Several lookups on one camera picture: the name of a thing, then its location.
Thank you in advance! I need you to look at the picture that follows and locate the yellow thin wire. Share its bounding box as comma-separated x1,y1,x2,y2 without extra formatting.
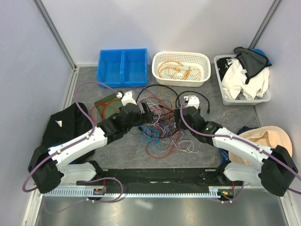
161,86,182,109
164,67,203,82

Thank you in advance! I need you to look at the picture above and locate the yellow ethernet cable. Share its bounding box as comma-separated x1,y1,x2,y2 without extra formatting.
158,60,183,77
158,66,191,81

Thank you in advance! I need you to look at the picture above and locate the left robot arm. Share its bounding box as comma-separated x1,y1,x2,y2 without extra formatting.
28,102,151,194

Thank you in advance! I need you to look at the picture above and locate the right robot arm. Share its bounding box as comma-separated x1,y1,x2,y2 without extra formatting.
175,104,301,197

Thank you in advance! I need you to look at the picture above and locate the green plastic tray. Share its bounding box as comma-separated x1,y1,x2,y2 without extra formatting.
94,93,122,119

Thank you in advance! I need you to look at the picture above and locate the white perforated plastic basket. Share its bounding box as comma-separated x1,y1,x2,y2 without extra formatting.
152,51,211,87

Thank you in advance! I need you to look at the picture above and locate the blue divided plastic bin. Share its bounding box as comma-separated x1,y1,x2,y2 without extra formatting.
96,48,148,88

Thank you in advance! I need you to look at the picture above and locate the white cloth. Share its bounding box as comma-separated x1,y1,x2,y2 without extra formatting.
222,58,269,100

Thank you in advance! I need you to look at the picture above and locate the grey plastic laundry tub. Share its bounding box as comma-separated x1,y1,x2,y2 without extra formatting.
214,55,271,105

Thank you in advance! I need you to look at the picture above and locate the beige sun hat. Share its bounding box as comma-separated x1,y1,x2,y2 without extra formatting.
228,126,293,165

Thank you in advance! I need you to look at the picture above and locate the dark grey cloth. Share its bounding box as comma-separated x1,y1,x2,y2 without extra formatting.
233,47,272,84

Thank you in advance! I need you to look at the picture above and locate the blue cap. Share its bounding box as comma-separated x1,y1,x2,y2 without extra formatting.
252,48,267,57

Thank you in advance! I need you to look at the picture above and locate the white thin wire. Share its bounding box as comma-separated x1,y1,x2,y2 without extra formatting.
141,97,196,153

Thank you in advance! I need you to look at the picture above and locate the blue thin wire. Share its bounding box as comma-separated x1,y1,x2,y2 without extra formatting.
137,124,174,151

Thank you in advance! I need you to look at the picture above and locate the red thin wire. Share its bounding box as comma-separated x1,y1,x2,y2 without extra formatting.
130,87,189,159

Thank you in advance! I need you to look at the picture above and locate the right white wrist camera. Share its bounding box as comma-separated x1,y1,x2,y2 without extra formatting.
183,95,200,109

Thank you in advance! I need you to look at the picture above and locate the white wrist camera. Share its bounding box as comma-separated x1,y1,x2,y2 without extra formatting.
183,95,200,109
116,90,136,106

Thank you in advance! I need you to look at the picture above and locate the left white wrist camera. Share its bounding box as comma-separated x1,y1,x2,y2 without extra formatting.
116,90,136,106

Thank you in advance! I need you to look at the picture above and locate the black usb cable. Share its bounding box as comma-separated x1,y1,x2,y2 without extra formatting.
175,90,211,115

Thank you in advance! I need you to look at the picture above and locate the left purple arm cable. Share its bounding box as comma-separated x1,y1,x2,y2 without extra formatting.
22,81,120,193

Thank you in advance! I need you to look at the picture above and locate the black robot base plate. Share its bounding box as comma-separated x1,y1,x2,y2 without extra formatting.
94,168,242,194

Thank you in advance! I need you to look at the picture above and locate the slotted grey cable duct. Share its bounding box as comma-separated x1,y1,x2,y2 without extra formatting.
44,187,225,198

